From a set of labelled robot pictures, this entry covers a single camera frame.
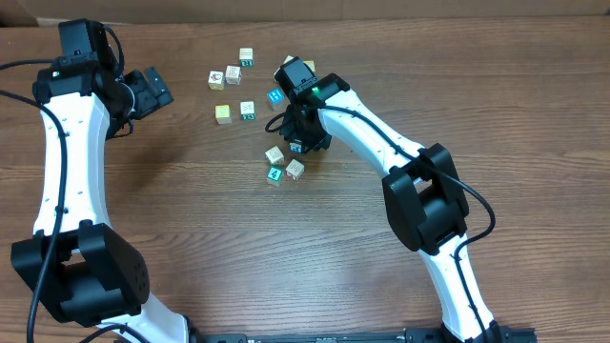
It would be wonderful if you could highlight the white acorn picture block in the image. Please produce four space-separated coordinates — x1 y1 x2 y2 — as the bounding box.
208 71 225 91

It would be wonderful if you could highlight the white block blue P side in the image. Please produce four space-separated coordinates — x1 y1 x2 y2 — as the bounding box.
290 143 302 153

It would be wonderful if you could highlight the block with green R side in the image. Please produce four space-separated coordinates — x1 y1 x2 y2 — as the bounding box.
239 48 254 68

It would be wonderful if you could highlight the yellow top wooden block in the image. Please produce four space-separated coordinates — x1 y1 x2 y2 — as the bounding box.
214 105 233 125

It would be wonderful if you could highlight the teal number four block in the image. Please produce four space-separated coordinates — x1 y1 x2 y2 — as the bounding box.
266 166 284 186

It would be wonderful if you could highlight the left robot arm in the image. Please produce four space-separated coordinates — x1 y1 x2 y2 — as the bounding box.
10 19 200 342

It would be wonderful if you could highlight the white block plain top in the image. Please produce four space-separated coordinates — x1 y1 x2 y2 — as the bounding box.
265 146 284 166

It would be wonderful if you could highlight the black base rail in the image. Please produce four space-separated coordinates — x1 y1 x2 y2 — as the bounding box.
191 327 538 343

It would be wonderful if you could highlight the white block green side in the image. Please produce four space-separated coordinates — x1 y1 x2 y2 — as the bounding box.
240 101 256 121

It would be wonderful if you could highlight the blue letter H block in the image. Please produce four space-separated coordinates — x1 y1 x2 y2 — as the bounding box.
266 88 286 111

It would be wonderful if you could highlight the yellow block upper right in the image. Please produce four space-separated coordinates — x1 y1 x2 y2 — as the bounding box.
302 60 315 72

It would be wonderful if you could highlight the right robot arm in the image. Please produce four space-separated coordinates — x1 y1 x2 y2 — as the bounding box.
266 57 501 342

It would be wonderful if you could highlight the white block red letter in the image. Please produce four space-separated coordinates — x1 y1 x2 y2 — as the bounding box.
225 66 242 85

